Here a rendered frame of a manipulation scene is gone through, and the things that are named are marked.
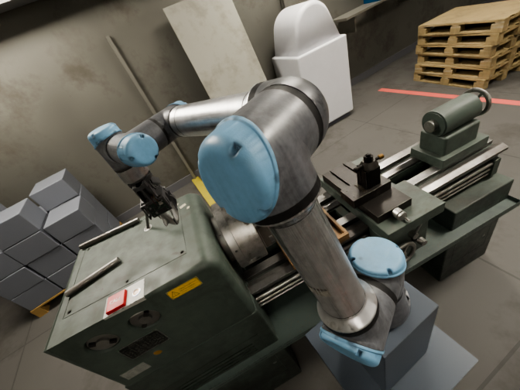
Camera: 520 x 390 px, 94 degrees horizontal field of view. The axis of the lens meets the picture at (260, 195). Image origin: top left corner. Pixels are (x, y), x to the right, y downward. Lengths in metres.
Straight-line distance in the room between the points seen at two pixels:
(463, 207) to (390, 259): 1.09
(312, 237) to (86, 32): 3.49
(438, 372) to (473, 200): 0.91
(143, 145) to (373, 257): 0.56
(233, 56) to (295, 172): 3.34
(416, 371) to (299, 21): 3.36
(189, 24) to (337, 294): 3.42
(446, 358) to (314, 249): 0.84
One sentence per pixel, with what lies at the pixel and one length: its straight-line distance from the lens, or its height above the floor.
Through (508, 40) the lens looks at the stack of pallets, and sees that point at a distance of 4.54.
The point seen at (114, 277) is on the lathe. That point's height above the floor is 1.26.
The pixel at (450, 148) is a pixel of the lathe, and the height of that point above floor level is 0.95.
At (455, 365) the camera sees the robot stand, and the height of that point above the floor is 0.75.
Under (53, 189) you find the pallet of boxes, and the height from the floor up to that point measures 1.03.
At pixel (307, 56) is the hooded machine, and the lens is 3.58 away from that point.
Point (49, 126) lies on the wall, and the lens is 3.77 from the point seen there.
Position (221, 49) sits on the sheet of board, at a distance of 3.58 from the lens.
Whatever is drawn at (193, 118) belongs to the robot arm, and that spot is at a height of 1.68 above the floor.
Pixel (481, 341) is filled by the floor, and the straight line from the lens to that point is 2.03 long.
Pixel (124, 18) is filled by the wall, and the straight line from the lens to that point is 3.67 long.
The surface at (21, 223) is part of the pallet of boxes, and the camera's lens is 3.18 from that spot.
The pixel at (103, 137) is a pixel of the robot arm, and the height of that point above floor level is 1.70.
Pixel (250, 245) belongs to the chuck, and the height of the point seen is 1.12.
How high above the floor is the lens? 1.83
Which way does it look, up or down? 37 degrees down
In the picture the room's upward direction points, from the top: 24 degrees counter-clockwise
